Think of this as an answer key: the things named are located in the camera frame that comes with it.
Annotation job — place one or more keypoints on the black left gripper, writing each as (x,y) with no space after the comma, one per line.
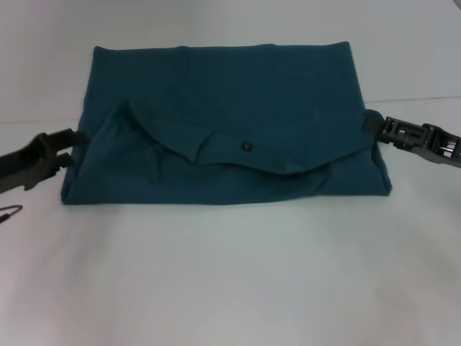
(21,166)

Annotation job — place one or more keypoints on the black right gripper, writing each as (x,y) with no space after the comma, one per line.
(444,146)

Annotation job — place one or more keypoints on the teal t-shirt with FREE print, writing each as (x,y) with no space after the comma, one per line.
(230,126)

